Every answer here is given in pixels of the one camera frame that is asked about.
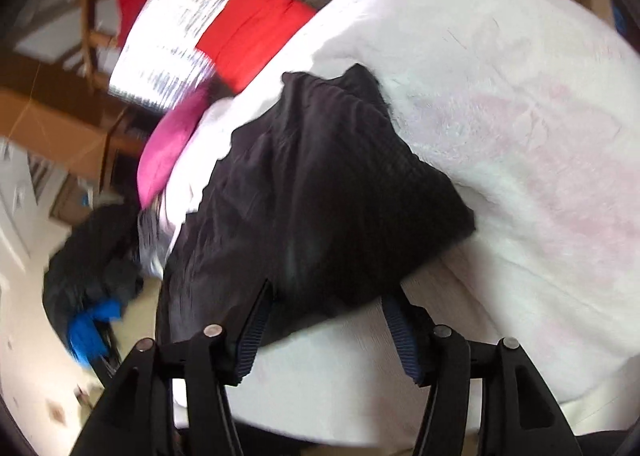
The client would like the blue cloth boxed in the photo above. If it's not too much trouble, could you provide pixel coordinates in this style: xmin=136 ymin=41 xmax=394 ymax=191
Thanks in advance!
xmin=67 ymin=299 xmax=123 ymax=367

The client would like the black jacket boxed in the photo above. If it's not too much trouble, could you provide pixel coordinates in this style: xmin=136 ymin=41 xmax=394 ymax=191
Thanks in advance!
xmin=155 ymin=64 xmax=476 ymax=372

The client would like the white fluffy blanket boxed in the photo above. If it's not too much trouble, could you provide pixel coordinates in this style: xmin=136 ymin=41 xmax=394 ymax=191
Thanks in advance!
xmin=145 ymin=0 xmax=640 ymax=442

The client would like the dark cloth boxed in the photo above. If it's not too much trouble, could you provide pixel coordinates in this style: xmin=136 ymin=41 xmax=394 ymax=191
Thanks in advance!
xmin=42 ymin=203 xmax=146 ymax=337

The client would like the pink pillow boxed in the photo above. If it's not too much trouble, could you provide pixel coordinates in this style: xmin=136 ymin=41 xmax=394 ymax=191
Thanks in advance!
xmin=137 ymin=86 xmax=213 ymax=209

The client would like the wooden rack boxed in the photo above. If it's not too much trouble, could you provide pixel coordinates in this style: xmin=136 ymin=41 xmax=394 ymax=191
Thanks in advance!
xmin=75 ymin=0 xmax=126 ymax=92

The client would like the silver foil sheet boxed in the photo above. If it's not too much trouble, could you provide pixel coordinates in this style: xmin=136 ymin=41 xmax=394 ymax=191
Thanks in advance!
xmin=107 ymin=0 xmax=351 ymax=112

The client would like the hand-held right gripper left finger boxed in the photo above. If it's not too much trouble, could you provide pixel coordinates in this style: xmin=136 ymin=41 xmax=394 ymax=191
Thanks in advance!
xmin=70 ymin=279 xmax=275 ymax=456

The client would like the wooden cabinet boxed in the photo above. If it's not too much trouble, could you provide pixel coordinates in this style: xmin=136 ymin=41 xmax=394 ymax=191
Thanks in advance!
xmin=0 ymin=56 xmax=161 ymax=192

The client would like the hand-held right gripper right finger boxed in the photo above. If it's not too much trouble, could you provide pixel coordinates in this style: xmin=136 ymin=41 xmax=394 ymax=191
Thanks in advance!
xmin=382 ymin=286 xmax=583 ymax=456

